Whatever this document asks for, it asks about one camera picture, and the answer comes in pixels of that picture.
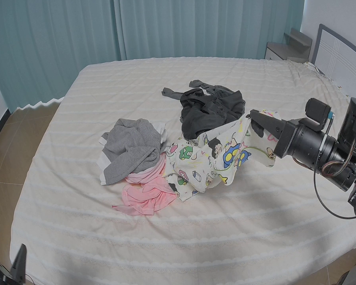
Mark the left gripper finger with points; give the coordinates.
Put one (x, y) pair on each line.
(19, 266)

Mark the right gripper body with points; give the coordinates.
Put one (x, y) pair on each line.
(305, 144)

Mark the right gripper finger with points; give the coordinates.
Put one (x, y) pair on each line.
(270, 122)

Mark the white printed pyjama top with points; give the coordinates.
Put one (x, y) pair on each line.
(201, 159)

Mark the black garment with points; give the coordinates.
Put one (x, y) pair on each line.
(207, 114)

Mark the white printed pillow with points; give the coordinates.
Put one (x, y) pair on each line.
(334, 85)

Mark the grey bedside table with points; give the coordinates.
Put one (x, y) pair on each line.
(288, 49)

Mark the dark grey garment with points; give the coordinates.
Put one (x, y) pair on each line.
(170, 93)

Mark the bed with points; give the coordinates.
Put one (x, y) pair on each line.
(195, 233)

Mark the pink garment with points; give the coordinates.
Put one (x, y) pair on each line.
(148, 194)

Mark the grey and white garment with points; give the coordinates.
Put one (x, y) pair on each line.
(130, 147)

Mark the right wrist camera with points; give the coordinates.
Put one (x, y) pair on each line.
(317, 111)

